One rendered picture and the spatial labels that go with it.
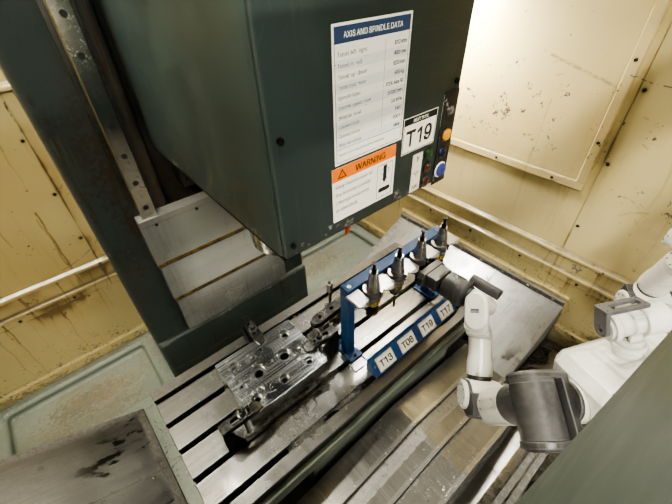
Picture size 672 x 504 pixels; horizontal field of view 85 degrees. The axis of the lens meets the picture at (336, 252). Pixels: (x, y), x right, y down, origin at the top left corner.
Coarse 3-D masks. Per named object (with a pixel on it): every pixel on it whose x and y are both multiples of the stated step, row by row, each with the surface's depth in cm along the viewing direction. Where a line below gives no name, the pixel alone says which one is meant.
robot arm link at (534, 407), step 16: (512, 384) 77; (528, 384) 74; (544, 384) 74; (496, 400) 84; (512, 400) 77; (528, 400) 73; (544, 400) 72; (512, 416) 79; (528, 416) 73; (544, 416) 71; (560, 416) 72; (528, 432) 72; (544, 432) 70; (560, 432) 70
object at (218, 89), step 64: (128, 0) 65; (192, 0) 47; (256, 0) 40; (320, 0) 44; (384, 0) 51; (448, 0) 59; (128, 64) 83; (192, 64) 56; (256, 64) 43; (320, 64) 49; (448, 64) 66; (192, 128) 69; (256, 128) 49; (320, 128) 54; (256, 192) 59; (320, 192) 60
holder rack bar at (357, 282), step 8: (432, 232) 131; (416, 240) 128; (408, 248) 125; (392, 256) 122; (408, 256) 124; (384, 264) 119; (368, 272) 116; (384, 272) 118; (352, 280) 114; (360, 280) 113; (344, 288) 111; (352, 288) 111; (360, 288) 113
